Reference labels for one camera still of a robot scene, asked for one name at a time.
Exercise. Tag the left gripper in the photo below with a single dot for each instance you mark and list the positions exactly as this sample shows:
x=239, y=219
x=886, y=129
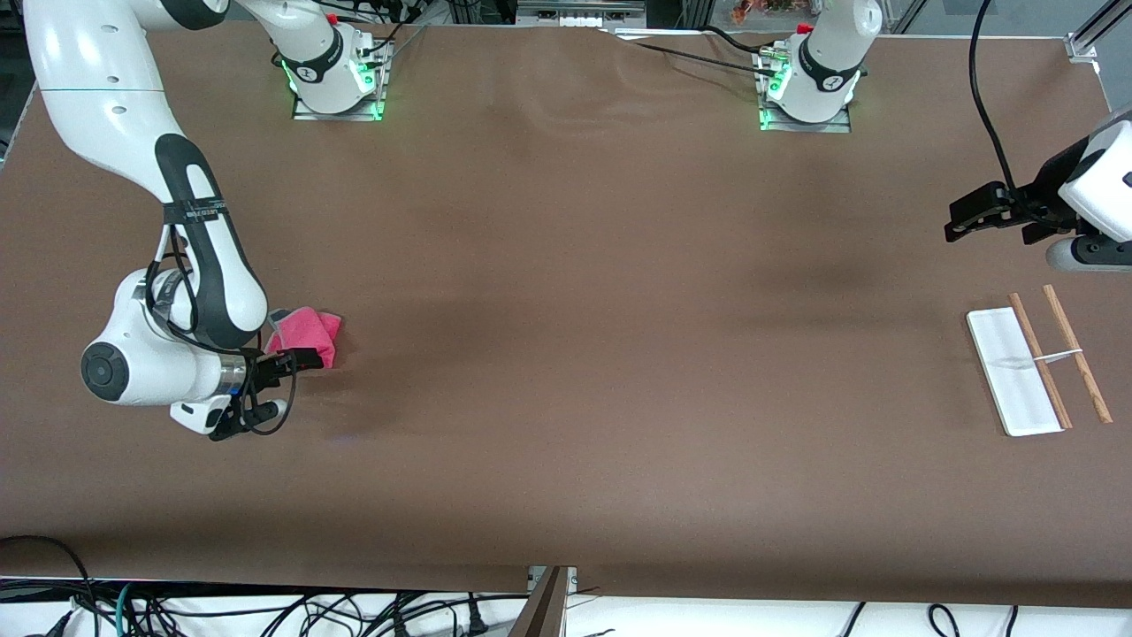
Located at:
x=1046, y=198

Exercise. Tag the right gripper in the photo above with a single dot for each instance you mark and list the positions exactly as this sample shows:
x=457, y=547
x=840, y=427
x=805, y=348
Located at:
x=262, y=368

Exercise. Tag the pink towel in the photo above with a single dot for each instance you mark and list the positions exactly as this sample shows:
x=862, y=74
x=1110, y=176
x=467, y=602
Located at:
x=309, y=332

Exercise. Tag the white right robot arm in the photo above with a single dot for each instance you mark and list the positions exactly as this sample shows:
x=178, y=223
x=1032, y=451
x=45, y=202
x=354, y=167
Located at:
x=97, y=97

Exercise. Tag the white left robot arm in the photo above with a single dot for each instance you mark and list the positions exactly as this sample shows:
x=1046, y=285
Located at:
x=831, y=62

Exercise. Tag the white rectangular tray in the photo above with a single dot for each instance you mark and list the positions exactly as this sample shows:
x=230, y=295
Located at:
x=1017, y=380

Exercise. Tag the brown table cover sheet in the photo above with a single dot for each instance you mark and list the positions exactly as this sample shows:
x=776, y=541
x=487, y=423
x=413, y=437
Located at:
x=566, y=354

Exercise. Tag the brown wooden beam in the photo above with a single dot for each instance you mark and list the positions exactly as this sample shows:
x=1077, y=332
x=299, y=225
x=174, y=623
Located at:
x=541, y=610

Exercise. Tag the grey device white connectors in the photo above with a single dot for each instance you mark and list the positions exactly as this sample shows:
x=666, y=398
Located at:
x=579, y=11

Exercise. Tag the aluminium frame profile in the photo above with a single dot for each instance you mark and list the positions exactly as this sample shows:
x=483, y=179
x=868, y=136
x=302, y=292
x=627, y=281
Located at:
x=1092, y=35

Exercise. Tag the small metal bracket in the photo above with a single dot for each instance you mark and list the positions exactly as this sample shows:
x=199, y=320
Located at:
x=571, y=575

